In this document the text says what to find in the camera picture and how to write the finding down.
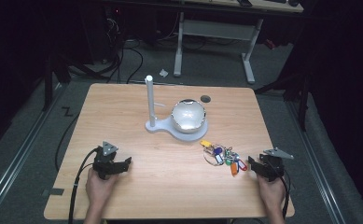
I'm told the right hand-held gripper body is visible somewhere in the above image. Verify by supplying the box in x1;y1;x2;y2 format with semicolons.
258;147;295;183

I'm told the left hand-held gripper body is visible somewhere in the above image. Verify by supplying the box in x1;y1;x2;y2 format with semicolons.
91;141;127;181

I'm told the bunch of keys with coloured tags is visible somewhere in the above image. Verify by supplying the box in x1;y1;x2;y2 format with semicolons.
199;139;249;178

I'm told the person's right hand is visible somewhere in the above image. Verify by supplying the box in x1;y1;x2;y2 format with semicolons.
256;174;286;213

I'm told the person's left hand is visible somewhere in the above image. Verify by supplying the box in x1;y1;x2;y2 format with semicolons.
85;167;120;210

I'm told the white stand with pole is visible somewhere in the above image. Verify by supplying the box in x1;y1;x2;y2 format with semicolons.
144;75;209;143

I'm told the shiny silver metal bowl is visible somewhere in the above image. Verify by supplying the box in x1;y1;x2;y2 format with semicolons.
171;98;208;134

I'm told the dark metal stand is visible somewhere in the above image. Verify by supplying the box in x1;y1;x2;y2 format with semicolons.
41;50;73;112
254;69;313;133

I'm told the small red object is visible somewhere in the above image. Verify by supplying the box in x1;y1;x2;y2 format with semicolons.
263;38;277;50

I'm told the grey-legged wooden desk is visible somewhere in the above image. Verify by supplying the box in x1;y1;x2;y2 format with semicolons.
173;0;305;86

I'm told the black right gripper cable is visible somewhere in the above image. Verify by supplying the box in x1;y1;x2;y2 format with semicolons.
280;169;293;219

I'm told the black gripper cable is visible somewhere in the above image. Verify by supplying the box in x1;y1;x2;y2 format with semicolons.
280;169;293;219
67;147;100;224

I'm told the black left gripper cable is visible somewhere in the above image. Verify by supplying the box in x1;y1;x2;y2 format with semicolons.
67;147;100;224

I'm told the metal floor rail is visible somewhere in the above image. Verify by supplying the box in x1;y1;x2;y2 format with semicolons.
0;83;65;223
286;101;348;224

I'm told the black floor cable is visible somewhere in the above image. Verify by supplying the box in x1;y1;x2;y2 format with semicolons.
54;112;81;173

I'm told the bundle of black floor cables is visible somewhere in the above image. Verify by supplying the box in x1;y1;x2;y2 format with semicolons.
91;15;146;85

